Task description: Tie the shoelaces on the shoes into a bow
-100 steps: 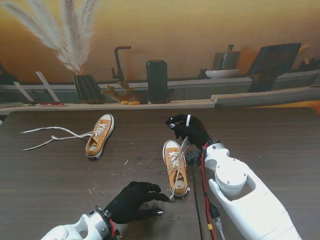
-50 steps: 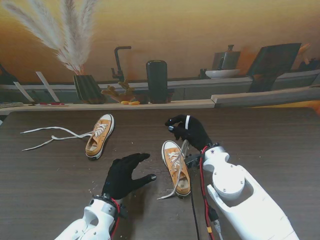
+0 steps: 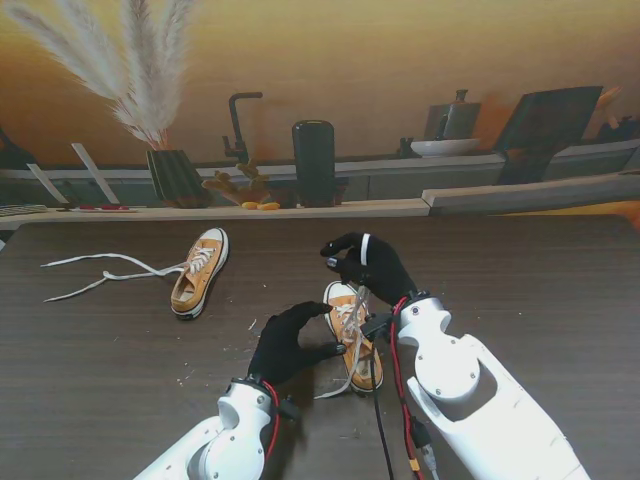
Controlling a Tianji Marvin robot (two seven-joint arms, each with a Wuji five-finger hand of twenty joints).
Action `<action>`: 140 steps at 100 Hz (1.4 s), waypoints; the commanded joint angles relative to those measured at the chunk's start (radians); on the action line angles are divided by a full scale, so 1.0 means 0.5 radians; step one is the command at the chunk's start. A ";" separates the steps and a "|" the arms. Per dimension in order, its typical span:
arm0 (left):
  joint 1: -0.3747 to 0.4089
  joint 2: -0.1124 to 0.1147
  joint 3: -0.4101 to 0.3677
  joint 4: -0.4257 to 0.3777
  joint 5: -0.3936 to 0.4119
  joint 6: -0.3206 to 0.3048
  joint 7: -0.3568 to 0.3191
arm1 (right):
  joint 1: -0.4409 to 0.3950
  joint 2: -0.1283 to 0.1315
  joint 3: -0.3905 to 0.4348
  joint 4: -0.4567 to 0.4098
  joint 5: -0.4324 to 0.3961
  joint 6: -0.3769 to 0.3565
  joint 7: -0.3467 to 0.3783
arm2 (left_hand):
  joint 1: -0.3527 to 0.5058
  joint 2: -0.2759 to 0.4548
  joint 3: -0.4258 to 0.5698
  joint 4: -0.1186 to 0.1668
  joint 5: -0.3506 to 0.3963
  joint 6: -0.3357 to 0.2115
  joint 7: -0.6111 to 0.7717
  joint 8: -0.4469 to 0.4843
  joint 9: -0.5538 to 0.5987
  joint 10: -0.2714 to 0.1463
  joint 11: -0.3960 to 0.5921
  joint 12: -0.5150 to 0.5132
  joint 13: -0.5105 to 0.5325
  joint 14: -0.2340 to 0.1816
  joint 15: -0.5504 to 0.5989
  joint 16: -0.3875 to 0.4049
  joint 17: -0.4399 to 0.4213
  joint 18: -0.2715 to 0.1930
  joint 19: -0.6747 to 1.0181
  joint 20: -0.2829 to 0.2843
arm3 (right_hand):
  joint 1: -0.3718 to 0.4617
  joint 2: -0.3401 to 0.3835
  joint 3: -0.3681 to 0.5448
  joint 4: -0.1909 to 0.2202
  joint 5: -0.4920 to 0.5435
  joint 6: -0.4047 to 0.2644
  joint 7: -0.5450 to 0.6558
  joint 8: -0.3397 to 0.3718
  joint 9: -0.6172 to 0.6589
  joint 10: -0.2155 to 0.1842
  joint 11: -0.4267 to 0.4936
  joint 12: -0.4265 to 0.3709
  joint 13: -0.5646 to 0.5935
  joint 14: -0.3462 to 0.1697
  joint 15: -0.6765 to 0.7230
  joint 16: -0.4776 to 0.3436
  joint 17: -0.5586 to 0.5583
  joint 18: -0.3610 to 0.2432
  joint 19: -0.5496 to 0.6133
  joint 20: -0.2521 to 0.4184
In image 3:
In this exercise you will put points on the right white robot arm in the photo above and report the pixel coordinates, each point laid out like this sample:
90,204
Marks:
475,380

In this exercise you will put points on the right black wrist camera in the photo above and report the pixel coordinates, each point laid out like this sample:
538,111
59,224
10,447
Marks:
377,326

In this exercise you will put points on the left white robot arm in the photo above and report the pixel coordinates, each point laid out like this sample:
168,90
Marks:
235,435

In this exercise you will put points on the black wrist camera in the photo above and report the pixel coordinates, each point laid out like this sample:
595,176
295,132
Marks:
377,326
290,407

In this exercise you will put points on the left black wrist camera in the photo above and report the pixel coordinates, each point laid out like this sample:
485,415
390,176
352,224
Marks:
290,407

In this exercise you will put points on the right robot hand black glove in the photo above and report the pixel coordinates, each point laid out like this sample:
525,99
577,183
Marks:
387,275

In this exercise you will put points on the left robot hand black glove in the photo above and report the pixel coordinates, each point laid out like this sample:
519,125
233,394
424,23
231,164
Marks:
277,350

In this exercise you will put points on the printed kitchen backdrop banner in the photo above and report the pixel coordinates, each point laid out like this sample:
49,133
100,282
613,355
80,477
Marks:
350,60

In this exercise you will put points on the white shoelace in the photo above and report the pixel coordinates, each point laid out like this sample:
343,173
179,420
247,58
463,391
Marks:
365,248
106,274

